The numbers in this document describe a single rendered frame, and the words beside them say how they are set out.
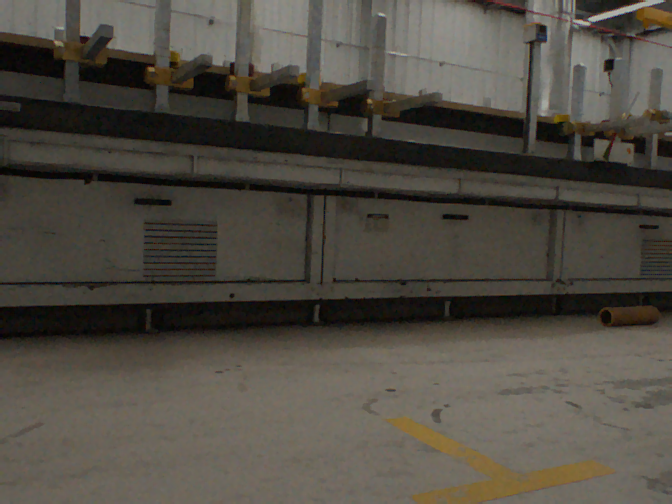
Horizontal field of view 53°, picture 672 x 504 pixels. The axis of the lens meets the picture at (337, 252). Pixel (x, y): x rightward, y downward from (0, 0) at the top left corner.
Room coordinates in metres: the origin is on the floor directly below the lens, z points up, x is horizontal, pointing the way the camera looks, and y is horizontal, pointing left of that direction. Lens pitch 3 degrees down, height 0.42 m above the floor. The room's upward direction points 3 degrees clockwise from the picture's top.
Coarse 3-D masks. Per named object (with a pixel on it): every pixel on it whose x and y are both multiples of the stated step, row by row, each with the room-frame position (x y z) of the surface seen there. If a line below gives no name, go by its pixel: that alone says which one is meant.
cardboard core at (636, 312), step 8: (600, 312) 2.88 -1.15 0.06; (608, 312) 2.90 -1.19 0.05; (616, 312) 2.84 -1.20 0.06; (624, 312) 2.86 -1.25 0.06; (632, 312) 2.89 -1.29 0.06; (640, 312) 2.91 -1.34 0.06; (648, 312) 2.94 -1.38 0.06; (656, 312) 2.96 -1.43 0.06; (600, 320) 2.88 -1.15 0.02; (608, 320) 2.90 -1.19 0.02; (616, 320) 2.83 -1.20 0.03; (624, 320) 2.86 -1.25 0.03; (632, 320) 2.88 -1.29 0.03; (640, 320) 2.91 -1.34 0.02; (648, 320) 2.94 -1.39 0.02; (656, 320) 2.97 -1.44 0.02
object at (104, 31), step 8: (104, 24) 1.63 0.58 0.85; (96, 32) 1.68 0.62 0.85; (104, 32) 1.63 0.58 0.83; (112, 32) 1.64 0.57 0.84; (88, 40) 1.79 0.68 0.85; (96, 40) 1.68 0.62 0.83; (104, 40) 1.67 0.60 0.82; (88, 48) 1.79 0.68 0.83; (96, 48) 1.76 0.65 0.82; (88, 56) 1.86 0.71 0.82; (96, 56) 1.85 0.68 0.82
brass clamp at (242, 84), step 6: (228, 78) 2.10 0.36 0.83; (234, 78) 2.10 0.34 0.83; (240, 78) 2.11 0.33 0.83; (246, 78) 2.12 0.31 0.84; (252, 78) 2.12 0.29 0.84; (228, 84) 2.10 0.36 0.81; (234, 84) 2.09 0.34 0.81; (240, 84) 2.11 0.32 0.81; (246, 84) 2.12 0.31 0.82; (228, 90) 2.11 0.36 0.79; (234, 90) 2.11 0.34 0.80; (240, 90) 2.11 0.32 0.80; (246, 90) 2.12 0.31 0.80; (252, 90) 2.12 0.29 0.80; (264, 90) 2.15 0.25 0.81; (258, 96) 2.17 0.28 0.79; (264, 96) 2.17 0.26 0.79
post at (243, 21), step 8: (240, 0) 2.11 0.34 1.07; (248, 0) 2.12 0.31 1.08; (240, 8) 2.11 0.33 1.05; (248, 8) 2.12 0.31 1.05; (240, 16) 2.11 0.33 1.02; (248, 16) 2.12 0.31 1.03; (240, 24) 2.11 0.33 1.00; (248, 24) 2.12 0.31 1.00; (240, 32) 2.11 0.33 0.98; (248, 32) 2.12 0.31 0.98; (240, 40) 2.11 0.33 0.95; (248, 40) 2.12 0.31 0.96; (240, 48) 2.11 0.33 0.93; (248, 48) 2.12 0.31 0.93; (240, 56) 2.11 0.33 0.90; (248, 56) 2.13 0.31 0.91; (240, 64) 2.11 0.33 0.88; (240, 72) 2.11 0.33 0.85; (240, 96) 2.11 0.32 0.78; (240, 104) 2.12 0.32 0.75; (240, 112) 2.12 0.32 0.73
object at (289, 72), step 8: (272, 72) 1.98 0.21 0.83; (280, 72) 1.93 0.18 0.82; (288, 72) 1.88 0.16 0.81; (296, 72) 1.88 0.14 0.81; (256, 80) 2.09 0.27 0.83; (264, 80) 2.03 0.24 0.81; (272, 80) 1.98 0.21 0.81; (280, 80) 1.95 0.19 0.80; (288, 80) 1.94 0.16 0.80; (256, 88) 2.09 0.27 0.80; (264, 88) 2.09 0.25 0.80
